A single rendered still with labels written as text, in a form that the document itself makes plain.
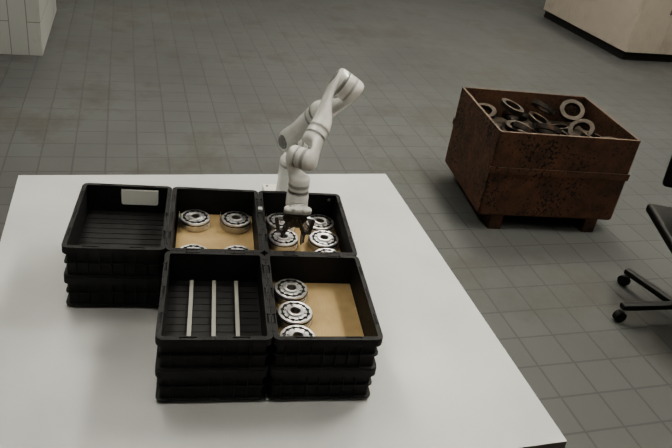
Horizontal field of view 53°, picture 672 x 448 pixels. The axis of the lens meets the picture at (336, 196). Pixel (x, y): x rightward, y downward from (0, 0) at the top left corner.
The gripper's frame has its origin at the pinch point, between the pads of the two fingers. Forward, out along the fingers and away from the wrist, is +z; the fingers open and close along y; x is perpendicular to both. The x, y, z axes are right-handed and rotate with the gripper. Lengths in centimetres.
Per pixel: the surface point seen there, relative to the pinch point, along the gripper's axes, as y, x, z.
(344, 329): -14.1, 43.0, 2.8
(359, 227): -30.3, -36.1, 15.3
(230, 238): 21.1, -1.9, 2.4
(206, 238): 29.1, -1.0, 2.4
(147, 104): 95, -314, 83
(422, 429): -35, 68, 16
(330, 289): -11.6, 24.0, 2.6
